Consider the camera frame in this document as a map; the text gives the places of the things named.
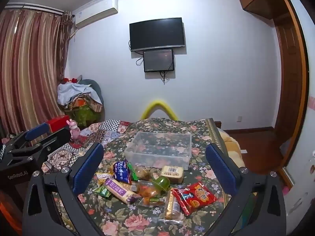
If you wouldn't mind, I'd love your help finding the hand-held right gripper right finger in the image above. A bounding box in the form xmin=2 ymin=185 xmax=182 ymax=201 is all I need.
xmin=205 ymin=143 xmax=287 ymax=236

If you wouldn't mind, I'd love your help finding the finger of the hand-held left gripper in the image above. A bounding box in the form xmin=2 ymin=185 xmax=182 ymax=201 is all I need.
xmin=11 ymin=126 xmax=72 ymax=163
xmin=5 ymin=122 xmax=51 ymax=153

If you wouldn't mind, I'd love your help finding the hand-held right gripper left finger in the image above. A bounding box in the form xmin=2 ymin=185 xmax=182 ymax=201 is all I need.
xmin=22 ymin=142 xmax=109 ymax=236

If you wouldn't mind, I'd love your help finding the purple snack packet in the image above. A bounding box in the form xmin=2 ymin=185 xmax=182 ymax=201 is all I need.
xmin=103 ymin=178 xmax=142 ymax=204

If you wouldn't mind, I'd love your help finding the red snack packet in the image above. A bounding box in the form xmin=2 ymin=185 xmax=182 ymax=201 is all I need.
xmin=171 ymin=181 xmax=217 ymax=215

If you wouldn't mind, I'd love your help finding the clear bun packet green edge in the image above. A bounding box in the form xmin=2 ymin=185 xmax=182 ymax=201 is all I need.
xmin=127 ymin=163 xmax=153 ymax=181

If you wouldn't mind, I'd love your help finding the green plastic cup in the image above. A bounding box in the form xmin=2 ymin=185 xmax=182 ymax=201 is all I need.
xmin=152 ymin=176 xmax=170 ymax=193

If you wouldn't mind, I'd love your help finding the golden biscuit packet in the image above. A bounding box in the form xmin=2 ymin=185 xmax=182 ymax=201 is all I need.
xmin=159 ymin=189 xmax=184 ymax=223

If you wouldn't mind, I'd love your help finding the clear plastic container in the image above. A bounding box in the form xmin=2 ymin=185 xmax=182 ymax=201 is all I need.
xmin=124 ymin=131 xmax=192 ymax=170

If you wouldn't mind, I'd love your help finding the red box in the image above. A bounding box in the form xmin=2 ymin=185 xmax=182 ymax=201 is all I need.
xmin=48 ymin=115 xmax=72 ymax=132

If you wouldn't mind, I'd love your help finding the pink bunny toy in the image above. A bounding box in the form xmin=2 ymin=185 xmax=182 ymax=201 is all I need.
xmin=66 ymin=119 xmax=80 ymax=139

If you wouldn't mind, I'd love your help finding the small yellow snack packet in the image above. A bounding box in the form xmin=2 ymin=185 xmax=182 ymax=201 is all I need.
xmin=96 ymin=172 xmax=115 ymax=182

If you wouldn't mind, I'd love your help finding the yellow fleece blanket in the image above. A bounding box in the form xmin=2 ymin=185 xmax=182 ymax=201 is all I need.
xmin=219 ymin=129 xmax=245 ymax=168

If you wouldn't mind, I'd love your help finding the small green snack packet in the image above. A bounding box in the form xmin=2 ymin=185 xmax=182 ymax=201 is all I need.
xmin=93 ymin=185 xmax=112 ymax=198

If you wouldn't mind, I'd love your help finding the blue snack packet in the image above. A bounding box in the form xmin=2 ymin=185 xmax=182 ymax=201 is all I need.
xmin=113 ymin=160 xmax=132 ymax=184

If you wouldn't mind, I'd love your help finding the patchwork quilt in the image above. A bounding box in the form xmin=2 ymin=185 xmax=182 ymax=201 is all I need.
xmin=42 ymin=119 xmax=131 ymax=172

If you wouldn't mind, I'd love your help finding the tan cake packet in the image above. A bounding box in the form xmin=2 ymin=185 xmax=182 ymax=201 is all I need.
xmin=160 ymin=166 xmax=184 ymax=184

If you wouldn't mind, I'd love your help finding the pile of clothes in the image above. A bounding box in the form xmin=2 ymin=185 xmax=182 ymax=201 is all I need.
xmin=57 ymin=75 xmax=104 ymax=109

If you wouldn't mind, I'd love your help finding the grey cushion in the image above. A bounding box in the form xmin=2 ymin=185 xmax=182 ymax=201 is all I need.
xmin=79 ymin=79 xmax=104 ymax=104

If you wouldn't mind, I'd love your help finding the striped red curtain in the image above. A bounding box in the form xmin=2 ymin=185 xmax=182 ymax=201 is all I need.
xmin=0 ymin=5 xmax=72 ymax=138

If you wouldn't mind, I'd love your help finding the clear orange snack packet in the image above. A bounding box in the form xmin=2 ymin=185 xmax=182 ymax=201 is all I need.
xmin=136 ymin=180 xmax=165 ymax=206

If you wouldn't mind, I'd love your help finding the yellow foam tube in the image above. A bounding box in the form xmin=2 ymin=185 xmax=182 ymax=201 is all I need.
xmin=141 ymin=100 xmax=178 ymax=120

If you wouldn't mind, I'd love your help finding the white wardrobe door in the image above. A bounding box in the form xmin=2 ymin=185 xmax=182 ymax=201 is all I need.
xmin=281 ymin=0 xmax=315 ymax=202

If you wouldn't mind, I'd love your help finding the white air conditioner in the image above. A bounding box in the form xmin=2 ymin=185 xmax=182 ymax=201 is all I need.
xmin=74 ymin=0 xmax=118 ymax=29

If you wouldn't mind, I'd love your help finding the small black wall monitor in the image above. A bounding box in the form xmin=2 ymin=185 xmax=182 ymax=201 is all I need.
xmin=143 ymin=49 xmax=175 ymax=73

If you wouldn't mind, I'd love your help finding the black wall television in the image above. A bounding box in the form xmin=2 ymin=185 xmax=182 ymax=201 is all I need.
xmin=129 ymin=18 xmax=186 ymax=52

